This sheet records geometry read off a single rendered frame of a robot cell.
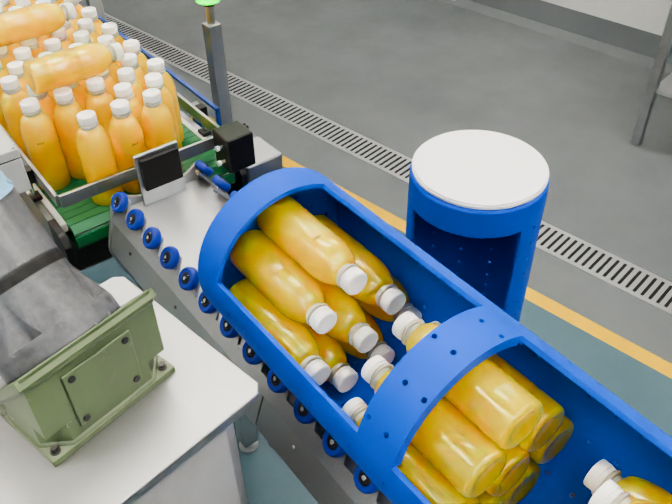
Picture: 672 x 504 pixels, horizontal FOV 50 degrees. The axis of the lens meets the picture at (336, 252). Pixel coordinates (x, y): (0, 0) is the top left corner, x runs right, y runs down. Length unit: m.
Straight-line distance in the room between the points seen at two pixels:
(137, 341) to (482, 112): 3.07
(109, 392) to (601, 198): 2.68
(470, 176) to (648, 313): 1.46
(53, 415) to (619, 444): 0.69
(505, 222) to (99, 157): 0.85
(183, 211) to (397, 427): 0.87
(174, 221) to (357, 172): 1.82
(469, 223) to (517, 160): 0.20
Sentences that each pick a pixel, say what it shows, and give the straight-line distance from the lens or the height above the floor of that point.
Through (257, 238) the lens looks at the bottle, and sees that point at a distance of 1.14.
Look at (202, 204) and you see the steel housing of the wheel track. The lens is 1.60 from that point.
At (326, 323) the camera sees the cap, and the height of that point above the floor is 1.12.
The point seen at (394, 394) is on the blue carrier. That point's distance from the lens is 0.87.
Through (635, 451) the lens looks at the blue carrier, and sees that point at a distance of 1.01.
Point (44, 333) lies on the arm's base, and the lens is 0.84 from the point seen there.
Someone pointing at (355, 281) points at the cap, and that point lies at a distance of 1.03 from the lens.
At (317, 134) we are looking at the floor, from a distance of 3.56.
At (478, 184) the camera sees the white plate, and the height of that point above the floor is 1.04.
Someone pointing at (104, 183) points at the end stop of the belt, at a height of 0.97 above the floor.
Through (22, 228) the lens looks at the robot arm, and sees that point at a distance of 0.88.
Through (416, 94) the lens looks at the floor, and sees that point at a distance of 3.92.
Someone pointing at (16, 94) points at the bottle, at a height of 1.08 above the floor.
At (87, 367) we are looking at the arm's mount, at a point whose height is 1.25.
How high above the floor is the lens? 1.88
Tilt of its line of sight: 41 degrees down
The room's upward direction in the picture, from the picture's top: 1 degrees counter-clockwise
